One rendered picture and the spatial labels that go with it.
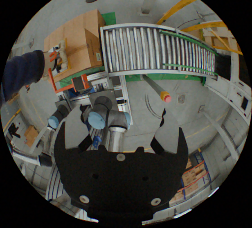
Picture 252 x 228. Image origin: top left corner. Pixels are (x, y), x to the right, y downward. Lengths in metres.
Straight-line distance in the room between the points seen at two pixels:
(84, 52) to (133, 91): 1.31
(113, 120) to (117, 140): 0.11
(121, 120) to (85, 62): 0.56
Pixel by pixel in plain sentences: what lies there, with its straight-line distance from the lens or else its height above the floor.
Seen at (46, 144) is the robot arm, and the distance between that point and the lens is 0.89.
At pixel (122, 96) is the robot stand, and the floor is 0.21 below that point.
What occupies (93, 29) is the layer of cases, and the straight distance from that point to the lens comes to 1.25.
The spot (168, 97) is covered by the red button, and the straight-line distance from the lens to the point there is 0.72.
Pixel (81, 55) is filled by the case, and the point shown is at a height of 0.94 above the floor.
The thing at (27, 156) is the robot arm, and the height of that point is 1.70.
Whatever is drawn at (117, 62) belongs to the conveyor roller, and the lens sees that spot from 1.06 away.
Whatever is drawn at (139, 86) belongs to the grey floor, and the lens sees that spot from 1.71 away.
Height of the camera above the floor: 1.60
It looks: 62 degrees down
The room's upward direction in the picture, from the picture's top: 179 degrees clockwise
